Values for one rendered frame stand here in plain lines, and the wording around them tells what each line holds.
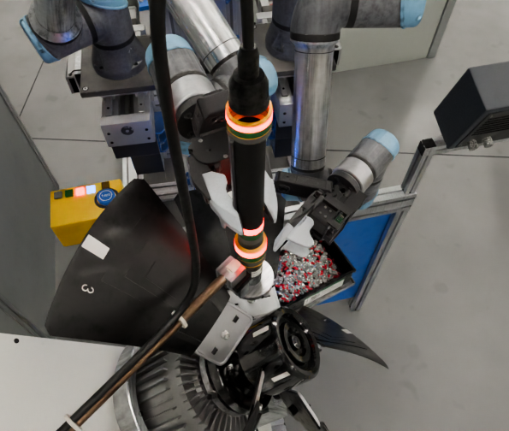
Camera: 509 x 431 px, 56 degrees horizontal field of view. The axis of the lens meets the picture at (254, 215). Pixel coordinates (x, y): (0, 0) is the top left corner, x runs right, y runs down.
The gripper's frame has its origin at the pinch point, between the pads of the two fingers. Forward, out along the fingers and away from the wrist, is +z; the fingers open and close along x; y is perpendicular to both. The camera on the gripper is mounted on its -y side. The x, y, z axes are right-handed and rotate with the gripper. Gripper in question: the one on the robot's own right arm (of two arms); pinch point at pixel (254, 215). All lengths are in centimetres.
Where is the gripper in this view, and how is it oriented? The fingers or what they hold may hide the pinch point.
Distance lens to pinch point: 56.2
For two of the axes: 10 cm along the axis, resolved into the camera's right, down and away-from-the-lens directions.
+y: 0.1, 5.5, 8.4
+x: -9.2, 3.3, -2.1
